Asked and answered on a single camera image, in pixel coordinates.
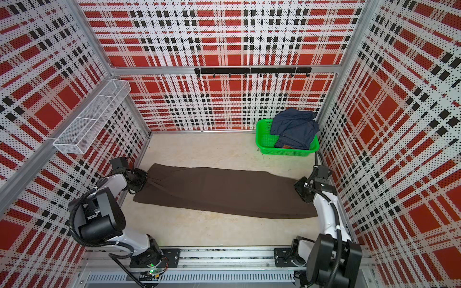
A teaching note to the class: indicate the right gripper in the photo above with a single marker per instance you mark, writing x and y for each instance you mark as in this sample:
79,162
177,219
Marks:
298,185

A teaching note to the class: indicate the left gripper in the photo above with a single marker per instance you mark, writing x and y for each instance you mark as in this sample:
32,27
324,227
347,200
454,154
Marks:
143,174

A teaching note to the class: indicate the brown trousers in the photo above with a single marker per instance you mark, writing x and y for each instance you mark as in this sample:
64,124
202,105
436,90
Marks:
237,192

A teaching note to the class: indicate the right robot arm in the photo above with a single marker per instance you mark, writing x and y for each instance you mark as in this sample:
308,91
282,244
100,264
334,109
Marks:
333,259

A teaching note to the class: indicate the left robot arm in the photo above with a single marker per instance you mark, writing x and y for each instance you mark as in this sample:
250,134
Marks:
96,219

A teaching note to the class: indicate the blue denim jeans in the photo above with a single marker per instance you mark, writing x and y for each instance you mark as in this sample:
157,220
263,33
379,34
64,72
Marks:
296,129

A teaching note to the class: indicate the green plastic basket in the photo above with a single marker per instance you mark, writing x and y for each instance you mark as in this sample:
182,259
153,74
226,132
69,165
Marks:
266,142

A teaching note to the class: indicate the white wire mesh shelf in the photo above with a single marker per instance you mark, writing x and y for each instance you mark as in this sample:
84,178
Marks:
84,129

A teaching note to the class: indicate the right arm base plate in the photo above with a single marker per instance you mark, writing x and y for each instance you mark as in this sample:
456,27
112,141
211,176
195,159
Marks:
287,257

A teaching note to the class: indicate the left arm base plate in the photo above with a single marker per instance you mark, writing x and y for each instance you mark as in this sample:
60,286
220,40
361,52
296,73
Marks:
169,257

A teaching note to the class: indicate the aluminium front rail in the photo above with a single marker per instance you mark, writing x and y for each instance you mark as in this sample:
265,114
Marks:
212,258

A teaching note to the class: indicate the black hook rail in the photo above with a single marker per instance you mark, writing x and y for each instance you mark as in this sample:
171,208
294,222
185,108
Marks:
253,70

